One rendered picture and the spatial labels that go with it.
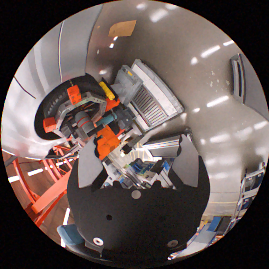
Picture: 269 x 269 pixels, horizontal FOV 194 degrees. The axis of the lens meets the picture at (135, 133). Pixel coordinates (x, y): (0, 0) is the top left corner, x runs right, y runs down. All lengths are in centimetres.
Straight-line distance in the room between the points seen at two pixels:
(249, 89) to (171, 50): 76
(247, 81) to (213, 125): 64
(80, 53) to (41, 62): 20
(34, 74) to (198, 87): 116
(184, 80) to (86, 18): 89
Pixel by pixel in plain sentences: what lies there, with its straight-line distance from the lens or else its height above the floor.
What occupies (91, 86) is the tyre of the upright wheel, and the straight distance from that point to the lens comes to 67.
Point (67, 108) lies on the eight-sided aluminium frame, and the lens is 59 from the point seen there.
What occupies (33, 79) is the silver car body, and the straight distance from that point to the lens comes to 52.
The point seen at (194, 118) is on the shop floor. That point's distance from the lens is 101.
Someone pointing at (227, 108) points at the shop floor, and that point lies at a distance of 99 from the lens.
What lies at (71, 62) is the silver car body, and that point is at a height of 83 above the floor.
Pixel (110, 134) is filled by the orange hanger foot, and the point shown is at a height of 58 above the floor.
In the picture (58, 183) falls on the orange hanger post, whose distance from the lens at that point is 138.
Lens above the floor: 92
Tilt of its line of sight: 31 degrees down
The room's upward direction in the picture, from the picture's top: 129 degrees counter-clockwise
